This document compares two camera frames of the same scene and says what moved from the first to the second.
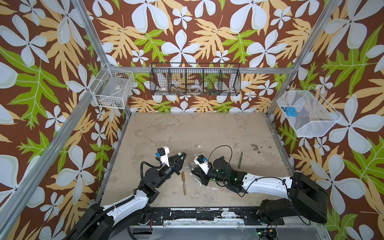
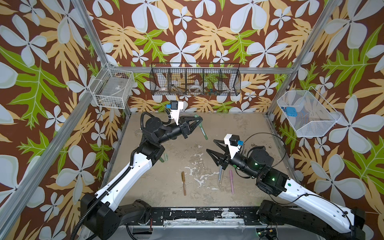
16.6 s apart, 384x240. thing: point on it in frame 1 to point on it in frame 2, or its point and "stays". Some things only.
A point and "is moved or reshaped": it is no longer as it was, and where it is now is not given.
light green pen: x=190 y=166 is moved or reshaped
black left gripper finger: x=177 y=169 to x=194 y=125
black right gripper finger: x=197 y=170 to x=221 y=143
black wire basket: x=195 y=79 stays
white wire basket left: x=112 y=89 stays
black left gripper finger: x=176 y=158 to x=189 y=118
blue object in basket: x=291 y=111 stays
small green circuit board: x=262 y=232 stays
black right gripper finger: x=201 y=175 to x=219 y=158
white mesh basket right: x=315 y=115 stays
